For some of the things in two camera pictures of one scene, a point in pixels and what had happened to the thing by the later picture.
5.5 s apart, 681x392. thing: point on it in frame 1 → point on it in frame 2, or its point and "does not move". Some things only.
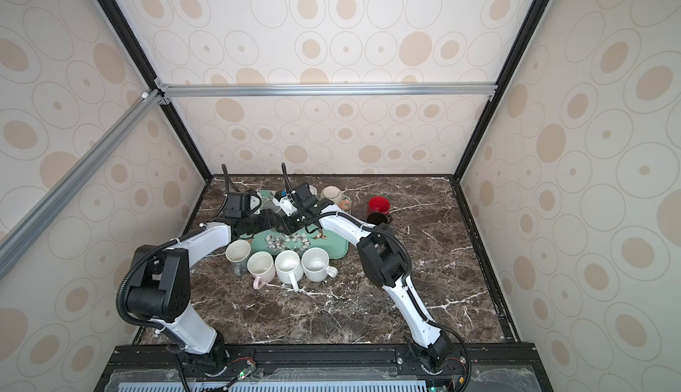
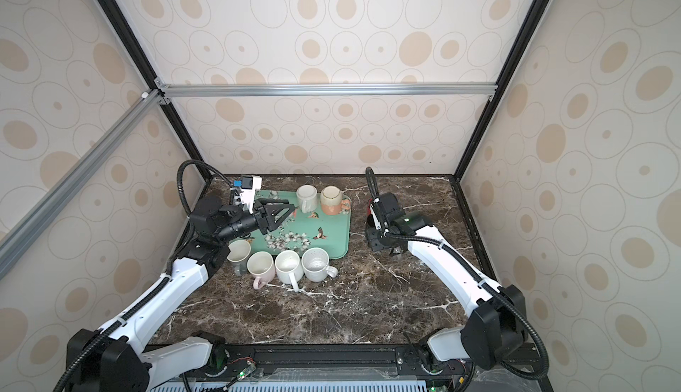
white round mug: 289,268 does not move
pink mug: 261,268 does not move
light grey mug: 238,253 does not move
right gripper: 286,227 → 373,242
